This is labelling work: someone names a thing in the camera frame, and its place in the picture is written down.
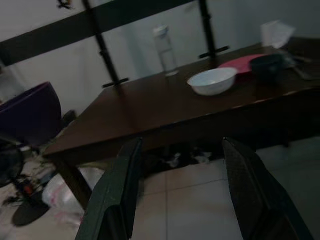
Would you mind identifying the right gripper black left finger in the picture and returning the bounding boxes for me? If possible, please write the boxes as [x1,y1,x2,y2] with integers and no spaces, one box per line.
[74,136,144,240]

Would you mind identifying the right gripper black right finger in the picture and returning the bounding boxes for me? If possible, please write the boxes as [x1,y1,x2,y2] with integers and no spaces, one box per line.
[221,136,315,240]

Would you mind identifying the bubble wrap bundle red tape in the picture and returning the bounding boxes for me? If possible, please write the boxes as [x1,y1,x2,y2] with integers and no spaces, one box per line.
[41,166,106,226]

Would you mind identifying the dark brown wooden table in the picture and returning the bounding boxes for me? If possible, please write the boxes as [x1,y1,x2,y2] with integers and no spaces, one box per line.
[42,37,320,211]

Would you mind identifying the black floor fan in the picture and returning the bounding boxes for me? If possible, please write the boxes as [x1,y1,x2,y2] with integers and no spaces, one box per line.
[0,139,51,226]

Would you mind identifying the purple chair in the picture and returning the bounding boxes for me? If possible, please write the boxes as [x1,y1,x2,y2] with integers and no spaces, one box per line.
[0,81,63,147]

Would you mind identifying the white bowl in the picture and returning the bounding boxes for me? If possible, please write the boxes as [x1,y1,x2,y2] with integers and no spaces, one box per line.
[186,66,238,97]

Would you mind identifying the pink plate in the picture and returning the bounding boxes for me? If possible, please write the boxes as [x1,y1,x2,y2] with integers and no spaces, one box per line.
[218,53,267,77]

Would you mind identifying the dark bowl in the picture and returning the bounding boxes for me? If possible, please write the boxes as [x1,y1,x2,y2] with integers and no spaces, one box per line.
[249,53,286,79]

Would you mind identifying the black stand pole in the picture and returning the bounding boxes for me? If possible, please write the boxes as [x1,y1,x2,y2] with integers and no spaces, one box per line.
[81,0,130,89]
[198,0,230,59]

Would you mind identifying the clear glass bottle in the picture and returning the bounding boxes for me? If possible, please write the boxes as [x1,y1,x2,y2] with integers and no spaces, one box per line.
[152,24,180,77]

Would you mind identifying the white paper napkin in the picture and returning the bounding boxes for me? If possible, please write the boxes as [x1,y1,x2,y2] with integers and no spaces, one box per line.
[259,19,296,50]

